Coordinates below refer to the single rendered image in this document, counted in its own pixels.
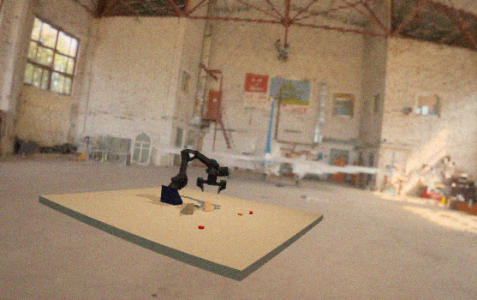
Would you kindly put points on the orange triangular block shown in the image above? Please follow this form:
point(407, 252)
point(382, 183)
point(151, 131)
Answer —
point(188, 209)

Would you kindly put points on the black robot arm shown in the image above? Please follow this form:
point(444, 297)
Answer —
point(213, 169)

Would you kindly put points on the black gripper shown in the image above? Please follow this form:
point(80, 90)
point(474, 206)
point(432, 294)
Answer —
point(211, 181)

